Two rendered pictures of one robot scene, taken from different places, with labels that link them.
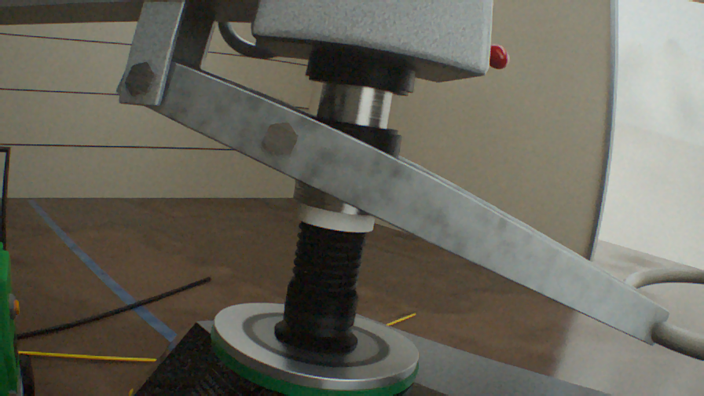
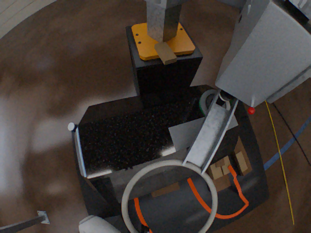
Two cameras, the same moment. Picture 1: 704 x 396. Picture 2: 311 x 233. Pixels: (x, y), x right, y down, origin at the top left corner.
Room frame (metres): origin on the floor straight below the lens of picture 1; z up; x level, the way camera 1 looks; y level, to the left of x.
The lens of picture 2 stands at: (0.41, -0.48, 1.61)
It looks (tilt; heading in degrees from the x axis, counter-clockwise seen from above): 72 degrees down; 117
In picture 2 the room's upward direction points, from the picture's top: 4 degrees clockwise
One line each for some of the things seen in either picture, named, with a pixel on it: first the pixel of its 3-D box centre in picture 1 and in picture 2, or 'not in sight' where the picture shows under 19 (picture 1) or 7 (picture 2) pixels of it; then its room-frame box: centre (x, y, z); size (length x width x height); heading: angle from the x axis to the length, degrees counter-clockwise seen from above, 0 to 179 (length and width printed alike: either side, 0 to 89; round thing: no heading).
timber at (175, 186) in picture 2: not in sight; (164, 187); (0.68, -0.66, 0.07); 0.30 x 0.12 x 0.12; 48
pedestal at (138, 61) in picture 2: not in sight; (159, 63); (-0.06, 0.45, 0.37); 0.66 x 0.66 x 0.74; 46
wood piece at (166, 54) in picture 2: not in sight; (164, 52); (0.09, 0.24, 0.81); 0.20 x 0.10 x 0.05; 144
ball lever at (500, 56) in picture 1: (479, 51); (251, 106); (0.66, -0.11, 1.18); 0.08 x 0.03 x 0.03; 93
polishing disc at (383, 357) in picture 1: (314, 343); (215, 104); (0.58, 0.01, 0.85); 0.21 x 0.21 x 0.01
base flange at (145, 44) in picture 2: not in sight; (161, 36); (-0.06, 0.45, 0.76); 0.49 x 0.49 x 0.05; 46
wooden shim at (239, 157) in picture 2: not in sight; (241, 161); (1.39, 0.02, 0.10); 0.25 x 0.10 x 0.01; 142
